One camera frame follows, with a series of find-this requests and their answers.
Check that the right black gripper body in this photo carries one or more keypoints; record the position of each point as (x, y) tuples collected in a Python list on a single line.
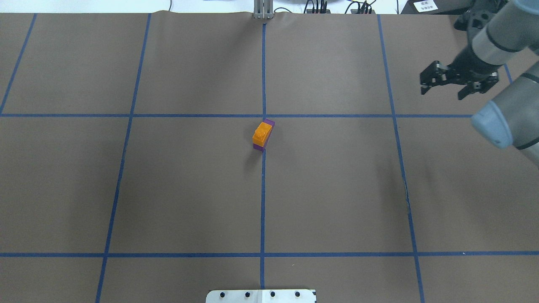
[(464, 59)]

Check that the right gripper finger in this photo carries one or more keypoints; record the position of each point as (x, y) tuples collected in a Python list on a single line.
[(480, 87), (436, 74)]

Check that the purple trapezoid block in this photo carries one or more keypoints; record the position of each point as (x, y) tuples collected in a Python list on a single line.
[(264, 139)]

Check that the orange trapezoid block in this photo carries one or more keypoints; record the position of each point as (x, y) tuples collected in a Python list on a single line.
[(262, 134)]

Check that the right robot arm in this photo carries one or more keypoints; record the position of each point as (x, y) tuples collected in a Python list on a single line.
[(496, 31)]

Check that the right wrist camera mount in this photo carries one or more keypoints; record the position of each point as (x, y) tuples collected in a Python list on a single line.
[(476, 19)]

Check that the aluminium frame post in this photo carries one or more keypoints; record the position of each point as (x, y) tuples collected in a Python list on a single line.
[(263, 9)]

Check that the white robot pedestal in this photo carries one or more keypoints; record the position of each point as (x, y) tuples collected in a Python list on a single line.
[(262, 296)]

